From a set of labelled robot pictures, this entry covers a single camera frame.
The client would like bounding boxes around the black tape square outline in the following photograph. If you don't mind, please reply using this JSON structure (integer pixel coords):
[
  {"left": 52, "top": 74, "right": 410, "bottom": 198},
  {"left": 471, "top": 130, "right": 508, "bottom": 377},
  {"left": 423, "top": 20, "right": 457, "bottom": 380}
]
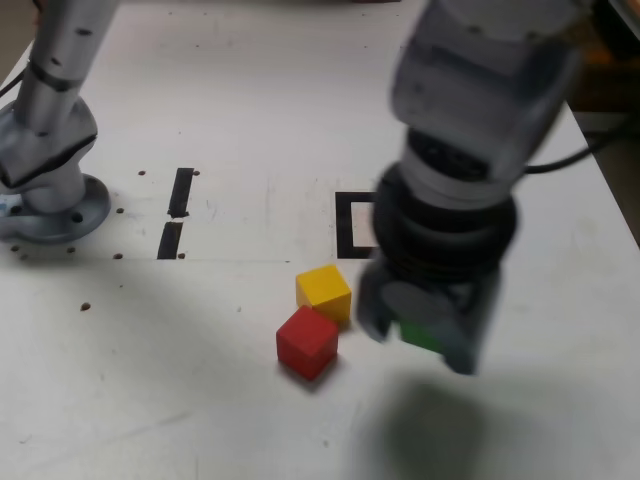
[{"left": 334, "top": 191, "right": 382, "bottom": 260}]

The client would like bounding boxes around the black tape strip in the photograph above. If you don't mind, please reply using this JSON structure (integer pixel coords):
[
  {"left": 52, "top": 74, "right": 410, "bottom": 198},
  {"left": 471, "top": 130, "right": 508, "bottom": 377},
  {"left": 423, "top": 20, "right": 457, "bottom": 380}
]
[{"left": 156, "top": 167, "right": 196, "bottom": 261}]

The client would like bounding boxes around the thick black cable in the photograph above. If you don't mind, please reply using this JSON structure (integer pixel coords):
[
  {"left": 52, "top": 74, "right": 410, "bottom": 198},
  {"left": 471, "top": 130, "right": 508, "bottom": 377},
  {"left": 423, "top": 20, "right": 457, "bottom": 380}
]
[{"left": 521, "top": 133, "right": 617, "bottom": 175}]

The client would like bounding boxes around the red cube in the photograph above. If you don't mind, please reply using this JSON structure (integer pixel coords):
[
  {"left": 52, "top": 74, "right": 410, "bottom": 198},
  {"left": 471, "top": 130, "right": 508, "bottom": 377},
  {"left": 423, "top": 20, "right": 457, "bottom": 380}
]
[{"left": 276, "top": 305, "right": 340, "bottom": 381}]

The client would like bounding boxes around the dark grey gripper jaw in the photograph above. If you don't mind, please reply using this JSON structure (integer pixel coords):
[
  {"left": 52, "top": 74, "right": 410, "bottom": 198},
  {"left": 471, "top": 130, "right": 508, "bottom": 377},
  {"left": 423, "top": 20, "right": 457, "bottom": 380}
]
[{"left": 356, "top": 266, "right": 402, "bottom": 345}]

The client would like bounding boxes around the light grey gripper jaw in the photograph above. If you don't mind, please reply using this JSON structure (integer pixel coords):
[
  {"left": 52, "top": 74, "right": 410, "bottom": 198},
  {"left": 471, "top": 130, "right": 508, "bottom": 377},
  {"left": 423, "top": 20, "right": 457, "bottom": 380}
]
[{"left": 383, "top": 271, "right": 503, "bottom": 376}]

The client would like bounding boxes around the yellow cube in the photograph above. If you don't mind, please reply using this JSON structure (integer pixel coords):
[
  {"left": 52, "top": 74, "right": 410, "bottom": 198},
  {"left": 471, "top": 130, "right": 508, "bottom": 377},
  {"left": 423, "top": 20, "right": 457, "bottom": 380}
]
[{"left": 295, "top": 264, "right": 353, "bottom": 329}]

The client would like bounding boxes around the green cube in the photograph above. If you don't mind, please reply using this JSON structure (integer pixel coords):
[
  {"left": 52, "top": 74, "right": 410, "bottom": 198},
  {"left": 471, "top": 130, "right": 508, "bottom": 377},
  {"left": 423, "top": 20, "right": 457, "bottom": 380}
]
[{"left": 397, "top": 319, "right": 446, "bottom": 354}]

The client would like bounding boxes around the thin black cable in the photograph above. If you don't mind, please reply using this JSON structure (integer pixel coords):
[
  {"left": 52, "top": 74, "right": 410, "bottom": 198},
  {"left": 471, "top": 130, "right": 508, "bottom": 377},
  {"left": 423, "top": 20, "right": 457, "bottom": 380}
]
[{"left": 0, "top": 68, "right": 27, "bottom": 97}]

